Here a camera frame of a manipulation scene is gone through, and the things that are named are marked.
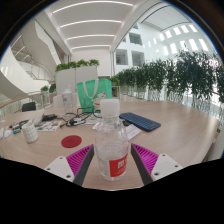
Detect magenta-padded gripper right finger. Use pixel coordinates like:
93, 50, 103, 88
130, 143, 184, 186

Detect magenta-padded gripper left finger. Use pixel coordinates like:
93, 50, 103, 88
43, 143, 96, 187

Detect clear plastic water bottle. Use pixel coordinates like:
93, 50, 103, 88
94, 98, 130, 182

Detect flat round red coaster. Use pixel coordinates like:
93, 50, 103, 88
60, 134, 83, 149

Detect colourful sticker sheet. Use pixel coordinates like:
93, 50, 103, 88
35, 120, 63, 132

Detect black power adapter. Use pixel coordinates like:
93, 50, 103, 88
42, 113, 58, 122

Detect white grid-patterned mug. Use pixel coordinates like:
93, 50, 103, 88
21, 121, 40, 144

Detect white paper booklet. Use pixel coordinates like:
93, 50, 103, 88
29, 111, 45, 126

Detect clear tumbler with white lid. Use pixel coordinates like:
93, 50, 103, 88
61, 85, 74, 115

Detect green cat-print tote bag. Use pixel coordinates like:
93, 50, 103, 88
76, 78, 113, 114

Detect black notebook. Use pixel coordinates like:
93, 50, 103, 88
9, 119, 30, 130

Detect black chair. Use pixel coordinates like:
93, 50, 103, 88
21, 101, 37, 113

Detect white computer mouse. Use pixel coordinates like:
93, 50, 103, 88
1, 127, 14, 139

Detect brown planter with green plants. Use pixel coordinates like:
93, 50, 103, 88
40, 83, 57, 104

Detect white cabinet topped with plants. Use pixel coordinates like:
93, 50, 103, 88
54, 59, 100, 96

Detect row of green potted trees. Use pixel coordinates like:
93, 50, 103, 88
114, 49, 224, 114

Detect long ceiling light strips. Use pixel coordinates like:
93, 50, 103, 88
52, 0, 134, 51

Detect tangled black cables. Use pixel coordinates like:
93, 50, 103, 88
58, 106, 103, 128

